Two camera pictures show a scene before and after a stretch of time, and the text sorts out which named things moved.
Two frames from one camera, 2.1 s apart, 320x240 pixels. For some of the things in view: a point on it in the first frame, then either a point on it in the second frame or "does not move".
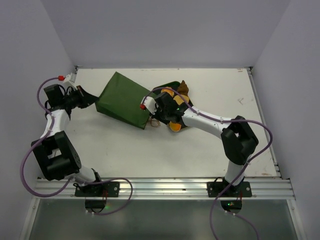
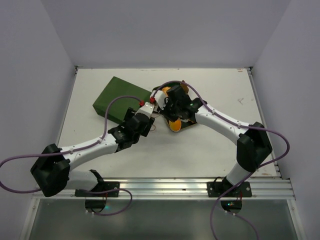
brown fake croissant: (183, 88) does not move
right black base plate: (215, 189) does not move
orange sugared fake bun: (174, 127) does not move
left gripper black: (85, 98) to (129, 112)
